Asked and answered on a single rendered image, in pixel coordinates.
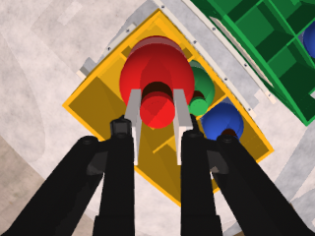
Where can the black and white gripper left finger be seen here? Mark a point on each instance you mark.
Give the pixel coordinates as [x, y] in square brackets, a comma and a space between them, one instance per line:
[58, 205]

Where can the yellow crate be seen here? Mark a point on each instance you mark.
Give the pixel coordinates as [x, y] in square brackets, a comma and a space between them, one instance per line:
[98, 102]

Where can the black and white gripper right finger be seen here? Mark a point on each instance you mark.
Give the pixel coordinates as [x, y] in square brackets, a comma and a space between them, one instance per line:
[255, 201]

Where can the green plastic crate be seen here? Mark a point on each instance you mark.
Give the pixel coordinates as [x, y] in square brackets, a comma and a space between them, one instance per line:
[273, 31]

